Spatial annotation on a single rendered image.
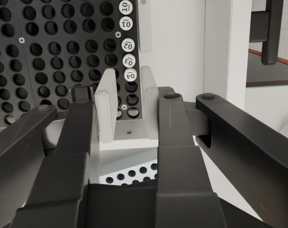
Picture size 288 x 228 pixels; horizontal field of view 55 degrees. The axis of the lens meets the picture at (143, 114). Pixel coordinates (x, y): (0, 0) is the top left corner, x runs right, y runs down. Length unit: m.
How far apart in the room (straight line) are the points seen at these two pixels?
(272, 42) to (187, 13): 0.11
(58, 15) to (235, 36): 0.16
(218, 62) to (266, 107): 0.21
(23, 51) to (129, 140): 0.14
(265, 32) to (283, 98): 0.22
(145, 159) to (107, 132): 0.29
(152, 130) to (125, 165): 0.30
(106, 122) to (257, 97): 0.35
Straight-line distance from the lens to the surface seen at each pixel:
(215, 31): 0.30
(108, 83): 0.17
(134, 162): 0.45
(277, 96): 0.49
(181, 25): 0.34
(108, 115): 0.15
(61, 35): 0.28
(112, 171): 0.45
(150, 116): 0.15
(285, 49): 1.34
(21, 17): 0.29
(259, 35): 0.29
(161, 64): 0.34
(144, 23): 0.33
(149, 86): 0.15
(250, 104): 0.47
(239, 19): 0.26
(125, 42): 0.26
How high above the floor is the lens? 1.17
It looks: 70 degrees down
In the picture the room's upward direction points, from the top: 175 degrees clockwise
